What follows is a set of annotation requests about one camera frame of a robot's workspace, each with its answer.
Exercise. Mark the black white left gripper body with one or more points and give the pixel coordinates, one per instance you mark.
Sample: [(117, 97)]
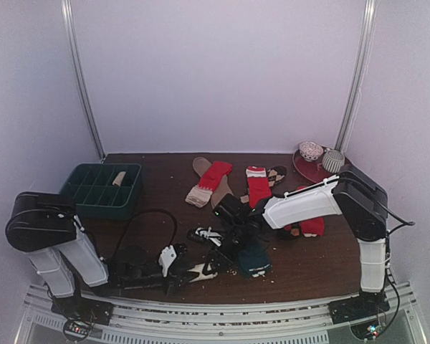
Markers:
[(173, 277)]

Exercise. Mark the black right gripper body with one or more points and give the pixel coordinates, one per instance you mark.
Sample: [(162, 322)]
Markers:
[(222, 256)]

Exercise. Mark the cream brown striped sock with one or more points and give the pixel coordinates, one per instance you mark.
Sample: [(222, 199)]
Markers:
[(201, 272)]

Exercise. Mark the dark teal sock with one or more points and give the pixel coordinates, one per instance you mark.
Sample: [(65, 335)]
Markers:
[(253, 260)]

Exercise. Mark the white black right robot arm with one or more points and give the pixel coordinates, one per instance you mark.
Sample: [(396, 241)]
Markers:
[(351, 194)]

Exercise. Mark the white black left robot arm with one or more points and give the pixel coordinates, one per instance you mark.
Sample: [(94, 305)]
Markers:
[(46, 228)]

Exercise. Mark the red sock middle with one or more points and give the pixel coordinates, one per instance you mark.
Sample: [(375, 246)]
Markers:
[(258, 185)]

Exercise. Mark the red cream sock left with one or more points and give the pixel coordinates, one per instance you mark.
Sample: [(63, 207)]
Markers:
[(209, 182)]

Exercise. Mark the brown argyle sock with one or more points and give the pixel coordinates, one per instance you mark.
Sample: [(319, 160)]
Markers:
[(275, 176)]

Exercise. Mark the red sock right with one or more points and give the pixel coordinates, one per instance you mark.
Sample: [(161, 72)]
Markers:
[(307, 228)]

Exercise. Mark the tan beige sock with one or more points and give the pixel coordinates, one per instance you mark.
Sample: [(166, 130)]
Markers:
[(215, 182)]

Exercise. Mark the dark red round plate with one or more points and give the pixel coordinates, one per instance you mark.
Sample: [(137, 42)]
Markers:
[(313, 171)]

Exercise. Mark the rolled beige sock in tray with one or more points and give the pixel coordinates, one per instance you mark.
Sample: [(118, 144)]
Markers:
[(118, 180)]

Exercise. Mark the patterned small bowl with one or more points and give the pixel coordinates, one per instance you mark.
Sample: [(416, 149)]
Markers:
[(310, 151)]

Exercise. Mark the green compartment organizer tray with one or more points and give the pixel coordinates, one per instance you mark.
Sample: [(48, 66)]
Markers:
[(90, 187)]

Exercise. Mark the striped grey cup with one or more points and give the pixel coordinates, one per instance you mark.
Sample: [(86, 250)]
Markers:
[(333, 161)]

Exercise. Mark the aluminium front rail frame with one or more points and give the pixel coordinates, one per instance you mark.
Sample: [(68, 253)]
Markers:
[(309, 321)]

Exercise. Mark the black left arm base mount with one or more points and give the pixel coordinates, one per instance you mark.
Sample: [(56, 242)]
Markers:
[(83, 309)]

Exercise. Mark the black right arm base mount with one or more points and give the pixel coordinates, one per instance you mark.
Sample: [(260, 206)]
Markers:
[(364, 305)]

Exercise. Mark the right aluminium corner post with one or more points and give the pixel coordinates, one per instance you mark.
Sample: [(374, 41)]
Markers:
[(361, 63)]

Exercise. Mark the aluminium corner post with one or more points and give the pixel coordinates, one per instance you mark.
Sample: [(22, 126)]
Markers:
[(69, 25), (361, 63)]

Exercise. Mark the left aluminium corner post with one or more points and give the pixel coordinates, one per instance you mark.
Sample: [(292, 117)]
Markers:
[(69, 25)]

